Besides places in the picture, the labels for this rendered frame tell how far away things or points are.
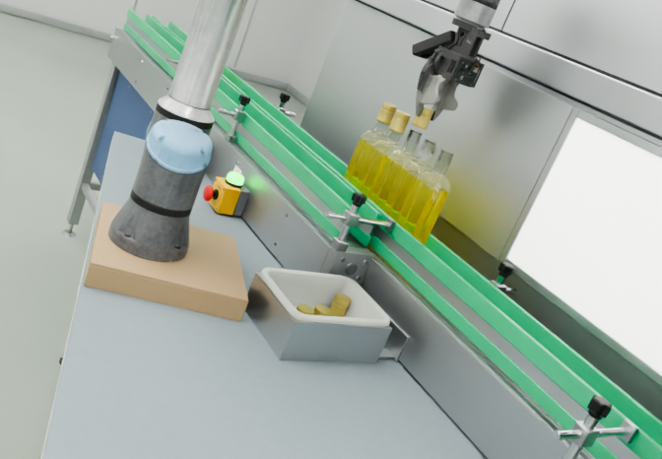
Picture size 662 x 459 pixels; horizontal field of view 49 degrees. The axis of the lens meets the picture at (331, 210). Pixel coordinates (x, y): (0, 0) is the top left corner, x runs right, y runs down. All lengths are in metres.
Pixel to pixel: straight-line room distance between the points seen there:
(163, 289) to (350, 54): 1.04
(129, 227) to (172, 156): 0.16
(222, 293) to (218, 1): 0.54
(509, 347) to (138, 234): 0.68
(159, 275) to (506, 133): 0.76
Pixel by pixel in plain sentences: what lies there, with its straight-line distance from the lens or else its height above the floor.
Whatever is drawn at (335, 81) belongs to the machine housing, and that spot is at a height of 1.10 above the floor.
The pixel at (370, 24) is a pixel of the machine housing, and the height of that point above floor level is 1.29.
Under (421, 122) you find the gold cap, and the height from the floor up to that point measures 1.17.
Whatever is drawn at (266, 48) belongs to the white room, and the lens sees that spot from 8.04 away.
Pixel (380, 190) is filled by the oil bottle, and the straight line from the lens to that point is 1.61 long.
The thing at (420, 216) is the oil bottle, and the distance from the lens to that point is 1.51.
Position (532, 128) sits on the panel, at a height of 1.25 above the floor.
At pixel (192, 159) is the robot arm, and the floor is 1.00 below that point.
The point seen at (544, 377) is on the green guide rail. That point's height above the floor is 0.93.
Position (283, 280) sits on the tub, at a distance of 1.42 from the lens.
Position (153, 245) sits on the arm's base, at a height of 0.82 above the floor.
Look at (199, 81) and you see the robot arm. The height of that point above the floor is 1.10.
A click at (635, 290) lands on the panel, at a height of 1.09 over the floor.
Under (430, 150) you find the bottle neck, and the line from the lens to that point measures 1.55.
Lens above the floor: 1.39
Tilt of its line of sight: 17 degrees down
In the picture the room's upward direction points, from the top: 22 degrees clockwise
